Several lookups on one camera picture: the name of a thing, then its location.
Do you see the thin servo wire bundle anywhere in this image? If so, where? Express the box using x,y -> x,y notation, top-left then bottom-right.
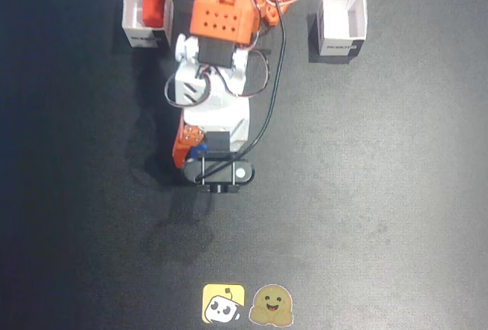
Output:
223,47 -> 272,99
164,66 -> 215,109

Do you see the black camera cable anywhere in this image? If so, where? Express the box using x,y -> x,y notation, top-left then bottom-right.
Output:
195,0 -> 287,183

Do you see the dark grey felt mat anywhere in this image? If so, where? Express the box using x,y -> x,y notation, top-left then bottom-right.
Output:
0,0 -> 488,330

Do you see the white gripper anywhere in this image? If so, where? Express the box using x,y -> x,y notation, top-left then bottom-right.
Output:
172,98 -> 252,171

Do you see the white cardboard box black label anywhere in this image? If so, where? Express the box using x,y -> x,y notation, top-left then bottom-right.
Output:
316,0 -> 368,58
121,0 -> 175,50

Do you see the blue cube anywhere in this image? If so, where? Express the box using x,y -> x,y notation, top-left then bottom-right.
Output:
190,143 -> 210,160

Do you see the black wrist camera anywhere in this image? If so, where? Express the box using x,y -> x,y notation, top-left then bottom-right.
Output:
181,155 -> 256,195

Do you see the red cube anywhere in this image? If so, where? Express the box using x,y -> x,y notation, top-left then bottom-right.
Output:
141,0 -> 167,28

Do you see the hugging face emoji sticker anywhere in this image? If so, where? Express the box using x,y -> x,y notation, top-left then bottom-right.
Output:
248,284 -> 296,327

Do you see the yellow robot face sticker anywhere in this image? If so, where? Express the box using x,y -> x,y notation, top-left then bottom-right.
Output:
201,284 -> 246,325

